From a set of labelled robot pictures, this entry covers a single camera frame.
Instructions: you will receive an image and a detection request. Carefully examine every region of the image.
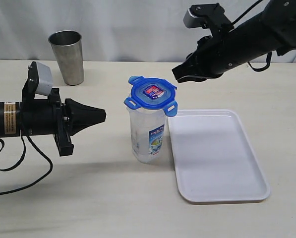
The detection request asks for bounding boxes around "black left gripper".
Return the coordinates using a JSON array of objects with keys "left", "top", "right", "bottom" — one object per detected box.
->
[{"left": 20, "top": 88, "right": 106, "bottom": 156}]

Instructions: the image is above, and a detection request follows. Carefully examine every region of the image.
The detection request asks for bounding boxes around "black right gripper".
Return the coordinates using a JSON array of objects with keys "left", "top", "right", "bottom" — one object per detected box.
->
[{"left": 172, "top": 29, "right": 237, "bottom": 83}]

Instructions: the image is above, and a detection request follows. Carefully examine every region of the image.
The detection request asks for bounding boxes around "blue plastic lid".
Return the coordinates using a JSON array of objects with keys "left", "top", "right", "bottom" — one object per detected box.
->
[{"left": 123, "top": 76, "right": 178, "bottom": 117}]

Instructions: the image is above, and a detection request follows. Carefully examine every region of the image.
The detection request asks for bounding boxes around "stainless steel tumbler cup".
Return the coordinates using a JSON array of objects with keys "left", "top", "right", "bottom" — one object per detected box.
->
[{"left": 48, "top": 30, "right": 84, "bottom": 86}]

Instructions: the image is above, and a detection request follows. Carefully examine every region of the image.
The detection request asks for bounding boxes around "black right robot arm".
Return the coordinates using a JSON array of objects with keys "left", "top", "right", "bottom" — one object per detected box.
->
[{"left": 172, "top": 0, "right": 296, "bottom": 83}]

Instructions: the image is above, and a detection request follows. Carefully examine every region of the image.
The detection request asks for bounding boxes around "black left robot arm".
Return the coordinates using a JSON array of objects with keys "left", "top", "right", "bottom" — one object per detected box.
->
[{"left": 0, "top": 88, "right": 106, "bottom": 156}]

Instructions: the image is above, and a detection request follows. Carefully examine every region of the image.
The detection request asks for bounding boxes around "clear plastic tall container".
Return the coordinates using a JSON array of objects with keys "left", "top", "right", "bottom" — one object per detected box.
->
[{"left": 127, "top": 108, "right": 166, "bottom": 164}]

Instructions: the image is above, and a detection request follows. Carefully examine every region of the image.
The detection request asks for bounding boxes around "white rectangular plastic tray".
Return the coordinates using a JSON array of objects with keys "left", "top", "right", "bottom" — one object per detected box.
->
[{"left": 168, "top": 109, "right": 270, "bottom": 204}]

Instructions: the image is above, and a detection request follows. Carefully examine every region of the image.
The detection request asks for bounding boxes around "white fabric backdrop curtain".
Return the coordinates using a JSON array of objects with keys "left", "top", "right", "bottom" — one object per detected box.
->
[{"left": 0, "top": 0, "right": 296, "bottom": 63}]

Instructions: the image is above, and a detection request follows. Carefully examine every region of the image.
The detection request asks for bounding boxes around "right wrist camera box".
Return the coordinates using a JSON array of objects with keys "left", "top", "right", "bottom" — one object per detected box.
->
[{"left": 183, "top": 3, "right": 234, "bottom": 37}]

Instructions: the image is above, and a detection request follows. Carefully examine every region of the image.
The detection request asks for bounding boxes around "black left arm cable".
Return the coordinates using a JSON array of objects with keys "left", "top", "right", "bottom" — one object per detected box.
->
[{"left": 0, "top": 135, "right": 54, "bottom": 197}]

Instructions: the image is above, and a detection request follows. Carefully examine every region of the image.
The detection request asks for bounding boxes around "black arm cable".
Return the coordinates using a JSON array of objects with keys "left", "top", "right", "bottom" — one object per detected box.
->
[
  {"left": 0, "top": 135, "right": 54, "bottom": 197},
  {"left": 231, "top": 0, "right": 273, "bottom": 72}
]

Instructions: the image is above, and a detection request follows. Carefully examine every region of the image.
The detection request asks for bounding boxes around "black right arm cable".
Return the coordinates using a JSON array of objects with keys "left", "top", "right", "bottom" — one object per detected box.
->
[{"left": 231, "top": 0, "right": 273, "bottom": 72}]

